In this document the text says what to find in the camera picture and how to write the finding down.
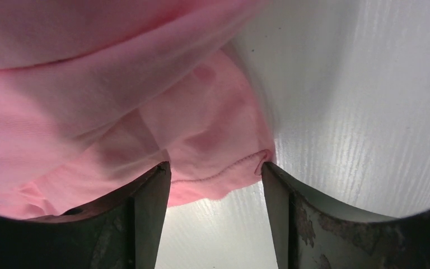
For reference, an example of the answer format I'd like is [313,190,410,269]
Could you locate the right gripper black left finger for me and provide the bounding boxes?
[0,162,171,268]

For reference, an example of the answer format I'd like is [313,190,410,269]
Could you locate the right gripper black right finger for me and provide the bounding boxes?
[261,163,430,268]

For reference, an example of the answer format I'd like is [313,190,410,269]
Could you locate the pink t-shirt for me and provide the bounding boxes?
[0,1,274,219]

